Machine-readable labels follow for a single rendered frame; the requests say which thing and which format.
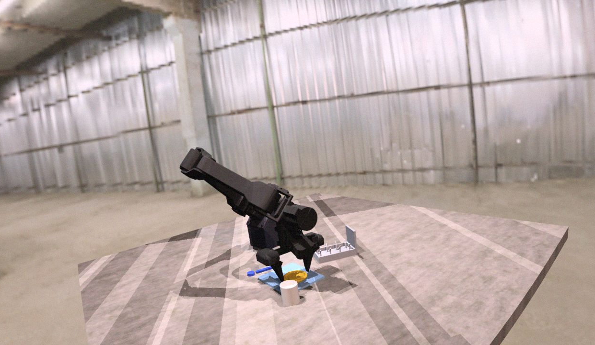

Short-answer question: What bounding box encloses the yellow plate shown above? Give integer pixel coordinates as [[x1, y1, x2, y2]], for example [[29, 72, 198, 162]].
[[284, 270, 307, 283]]

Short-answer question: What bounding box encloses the grey dish rack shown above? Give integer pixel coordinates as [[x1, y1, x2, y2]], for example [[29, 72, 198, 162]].
[[313, 225, 358, 264]]

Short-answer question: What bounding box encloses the light blue flat square mat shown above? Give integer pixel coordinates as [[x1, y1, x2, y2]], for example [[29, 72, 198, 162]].
[[258, 263, 325, 292]]

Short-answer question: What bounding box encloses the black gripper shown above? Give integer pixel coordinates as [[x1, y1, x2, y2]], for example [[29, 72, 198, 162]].
[[256, 225, 324, 282]]

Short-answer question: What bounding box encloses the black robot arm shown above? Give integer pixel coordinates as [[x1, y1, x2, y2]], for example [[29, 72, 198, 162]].
[[180, 147, 319, 259]]

